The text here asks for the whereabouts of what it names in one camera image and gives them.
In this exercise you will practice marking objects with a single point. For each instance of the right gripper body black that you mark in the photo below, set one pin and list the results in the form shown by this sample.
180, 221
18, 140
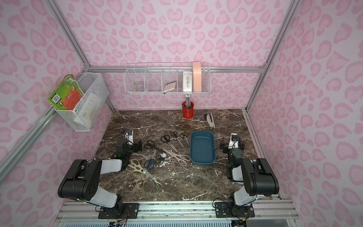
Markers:
227, 144

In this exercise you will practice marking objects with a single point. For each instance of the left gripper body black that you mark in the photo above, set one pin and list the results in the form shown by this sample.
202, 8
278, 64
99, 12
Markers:
136, 146

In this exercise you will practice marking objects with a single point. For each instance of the large black scissors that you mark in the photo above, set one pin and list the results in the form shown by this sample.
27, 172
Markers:
151, 145

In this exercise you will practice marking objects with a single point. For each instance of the medium black scissors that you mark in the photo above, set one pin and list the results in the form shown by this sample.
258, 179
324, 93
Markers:
166, 139

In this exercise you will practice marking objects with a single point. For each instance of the small black scissors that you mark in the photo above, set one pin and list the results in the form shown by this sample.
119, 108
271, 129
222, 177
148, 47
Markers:
184, 135
175, 135

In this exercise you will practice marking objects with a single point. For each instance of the pink handled scissors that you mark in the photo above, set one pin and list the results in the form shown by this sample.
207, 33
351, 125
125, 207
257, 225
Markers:
181, 159

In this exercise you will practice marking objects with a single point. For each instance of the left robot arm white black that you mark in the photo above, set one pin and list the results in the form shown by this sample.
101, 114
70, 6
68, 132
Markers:
81, 182

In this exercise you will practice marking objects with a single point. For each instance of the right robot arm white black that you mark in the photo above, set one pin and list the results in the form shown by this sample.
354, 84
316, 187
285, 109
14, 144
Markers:
257, 176

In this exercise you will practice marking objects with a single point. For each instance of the teal storage box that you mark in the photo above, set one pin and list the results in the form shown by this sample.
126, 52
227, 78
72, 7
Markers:
202, 148

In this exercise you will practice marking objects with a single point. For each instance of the white patterned box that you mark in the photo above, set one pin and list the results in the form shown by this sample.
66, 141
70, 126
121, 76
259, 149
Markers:
187, 81

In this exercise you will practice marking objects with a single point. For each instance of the pink box on shelf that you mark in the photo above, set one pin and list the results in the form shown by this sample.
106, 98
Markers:
197, 77

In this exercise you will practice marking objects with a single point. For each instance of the grey stapler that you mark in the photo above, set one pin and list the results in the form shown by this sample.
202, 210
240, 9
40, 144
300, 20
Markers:
210, 120

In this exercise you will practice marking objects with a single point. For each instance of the red pen holder cup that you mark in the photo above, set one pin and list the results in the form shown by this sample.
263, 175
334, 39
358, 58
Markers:
187, 112

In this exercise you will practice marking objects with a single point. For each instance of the white paper in basket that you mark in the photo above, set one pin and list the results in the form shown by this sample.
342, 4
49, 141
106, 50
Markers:
88, 112

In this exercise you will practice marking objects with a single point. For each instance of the tape roll on shelf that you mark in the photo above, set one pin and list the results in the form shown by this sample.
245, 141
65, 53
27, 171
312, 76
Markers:
140, 87

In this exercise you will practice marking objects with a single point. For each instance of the white mesh side basket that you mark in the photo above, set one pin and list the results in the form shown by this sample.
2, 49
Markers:
88, 83

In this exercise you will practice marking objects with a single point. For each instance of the small calculator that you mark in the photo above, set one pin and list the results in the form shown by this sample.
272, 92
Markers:
170, 87

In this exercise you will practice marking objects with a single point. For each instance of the green red booklet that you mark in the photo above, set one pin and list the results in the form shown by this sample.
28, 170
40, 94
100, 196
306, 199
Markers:
66, 95

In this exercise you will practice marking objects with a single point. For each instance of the cream handled scissors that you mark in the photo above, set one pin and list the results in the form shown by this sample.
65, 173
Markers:
134, 166

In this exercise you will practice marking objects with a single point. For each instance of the blue handled scissors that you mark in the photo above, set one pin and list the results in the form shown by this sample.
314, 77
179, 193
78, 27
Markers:
152, 162

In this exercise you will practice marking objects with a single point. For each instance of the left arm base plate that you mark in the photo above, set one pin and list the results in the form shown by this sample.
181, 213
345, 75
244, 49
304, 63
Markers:
127, 210

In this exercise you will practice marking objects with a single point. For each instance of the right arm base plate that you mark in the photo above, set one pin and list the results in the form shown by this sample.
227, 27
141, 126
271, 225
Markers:
225, 210

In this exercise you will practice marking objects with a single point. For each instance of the white wire shelf basket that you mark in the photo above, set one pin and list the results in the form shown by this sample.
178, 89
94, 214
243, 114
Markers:
166, 78

